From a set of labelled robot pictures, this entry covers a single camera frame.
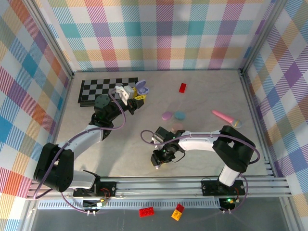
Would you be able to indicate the small red toy brick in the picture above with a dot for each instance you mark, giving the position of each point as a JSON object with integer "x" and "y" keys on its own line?
{"x": 180, "y": 207}

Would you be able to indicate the large red toy brick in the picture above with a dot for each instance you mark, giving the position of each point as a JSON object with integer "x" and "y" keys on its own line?
{"x": 146, "y": 212}

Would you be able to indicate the magenta earbud charging case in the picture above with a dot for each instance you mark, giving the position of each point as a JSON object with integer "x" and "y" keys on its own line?
{"x": 166, "y": 116}

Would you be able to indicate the aluminium side rail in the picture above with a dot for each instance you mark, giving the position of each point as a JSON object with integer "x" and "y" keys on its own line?
{"x": 62, "y": 108}
{"x": 255, "y": 108}

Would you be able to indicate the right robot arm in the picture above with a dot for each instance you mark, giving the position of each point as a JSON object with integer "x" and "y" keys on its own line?
{"x": 233, "y": 149}

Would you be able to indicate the black folding chessboard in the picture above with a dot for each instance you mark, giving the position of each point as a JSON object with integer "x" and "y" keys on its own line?
{"x": 96, "y": 89}

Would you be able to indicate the aluminium frame post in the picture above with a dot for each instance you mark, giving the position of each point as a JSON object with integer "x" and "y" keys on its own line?
{"x": 263, "y": 36}
{"x": 51, "y": 38}

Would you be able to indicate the aluminium front rail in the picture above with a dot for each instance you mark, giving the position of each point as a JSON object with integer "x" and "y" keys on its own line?
{"x": 156, "y": 187}

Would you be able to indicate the teal earbud charging case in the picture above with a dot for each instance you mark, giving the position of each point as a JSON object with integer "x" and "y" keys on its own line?
{"x": 180, "y": 115}

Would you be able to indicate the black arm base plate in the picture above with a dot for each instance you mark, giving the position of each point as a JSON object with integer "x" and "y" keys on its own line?
{"x": 110, "y": 187}
{"x": 207, "y": 187}

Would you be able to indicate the pink earbud charging case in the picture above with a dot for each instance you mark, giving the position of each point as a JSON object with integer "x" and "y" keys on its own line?
{"x": 177, "y": 126}

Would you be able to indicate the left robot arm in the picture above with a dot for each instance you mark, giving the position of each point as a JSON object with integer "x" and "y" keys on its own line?
{"x": 55, "y": 168}

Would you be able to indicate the orange yellow toy brick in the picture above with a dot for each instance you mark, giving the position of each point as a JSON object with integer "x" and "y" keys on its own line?
{"x": 176, "y": 214}

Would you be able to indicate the lavender earbud charging case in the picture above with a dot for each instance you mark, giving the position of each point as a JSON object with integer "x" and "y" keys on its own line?
{"x": 142, "y": 87}

